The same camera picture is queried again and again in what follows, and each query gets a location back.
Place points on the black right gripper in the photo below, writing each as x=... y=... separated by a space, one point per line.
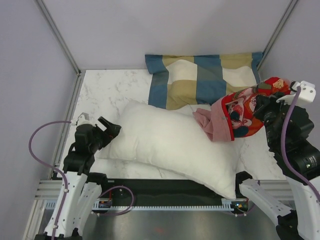
x=264 y=101

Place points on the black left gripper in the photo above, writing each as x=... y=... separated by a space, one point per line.
x=111 y=131

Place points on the white pillow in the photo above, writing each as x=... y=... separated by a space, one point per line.
x=175 y=142

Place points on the red patterned pillowcase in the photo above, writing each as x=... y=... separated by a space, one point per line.
x=232 y=116

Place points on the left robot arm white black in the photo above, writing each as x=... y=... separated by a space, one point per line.
x=80 y=187

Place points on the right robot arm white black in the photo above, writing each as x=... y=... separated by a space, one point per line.
x=287 y=128

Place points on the blue beige checkered pillow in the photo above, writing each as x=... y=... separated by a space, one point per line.
x=178 y=81

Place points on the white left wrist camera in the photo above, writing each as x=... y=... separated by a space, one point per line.
x=82 y=119

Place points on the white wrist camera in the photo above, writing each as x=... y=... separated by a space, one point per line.
x=82 y=119
x=301 y=93

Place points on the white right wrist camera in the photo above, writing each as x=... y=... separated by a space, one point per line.
x=301 y=93

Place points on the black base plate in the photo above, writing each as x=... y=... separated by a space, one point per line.
x=166 y=192

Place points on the aluminium front rail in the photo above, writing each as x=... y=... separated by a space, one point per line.
x=48 y=190

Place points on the white slotted cable duct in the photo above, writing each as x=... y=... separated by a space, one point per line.
x=224 y=205

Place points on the right aluminium frame post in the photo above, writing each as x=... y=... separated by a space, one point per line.
x=278 y=30

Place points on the aluminium frame post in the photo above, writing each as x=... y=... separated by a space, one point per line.
x=278 y=30
x=57 y=34

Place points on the left aluminium frame post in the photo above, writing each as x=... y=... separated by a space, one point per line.
x=57 y=34

